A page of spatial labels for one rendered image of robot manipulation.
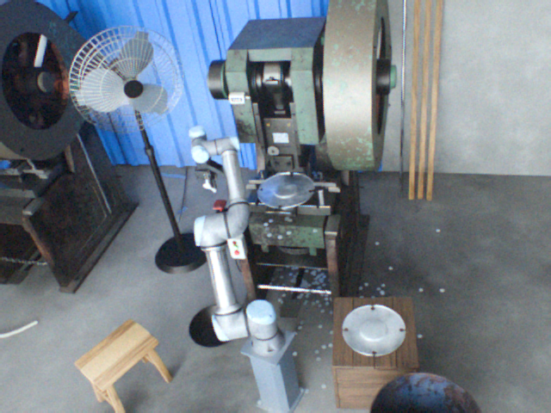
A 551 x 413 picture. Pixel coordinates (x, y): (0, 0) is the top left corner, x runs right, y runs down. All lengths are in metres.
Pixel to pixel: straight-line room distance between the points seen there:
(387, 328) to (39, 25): 2.34
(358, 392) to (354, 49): 1.53
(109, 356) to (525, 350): 2.07
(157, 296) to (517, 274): 2.15
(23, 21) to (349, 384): 2.39
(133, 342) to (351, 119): 1.54
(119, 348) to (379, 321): 1.27
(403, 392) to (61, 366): 1.91
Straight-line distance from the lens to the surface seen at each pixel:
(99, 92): 2.90
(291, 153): 2.63
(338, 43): 2.09
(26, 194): 3.55
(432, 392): 2.42
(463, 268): 3.40
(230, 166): 2.36
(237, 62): 2.45
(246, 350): 2.48
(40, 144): 3.16
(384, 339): 2.58
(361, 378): 2.57
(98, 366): 2.82
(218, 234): 2.23
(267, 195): 2.70
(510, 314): 3.21
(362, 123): 2.10
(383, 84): 2.39
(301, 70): 2.35
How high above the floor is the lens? 2.41
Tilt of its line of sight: 38 degrees down
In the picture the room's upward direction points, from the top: 10 degrees counter-clockwise
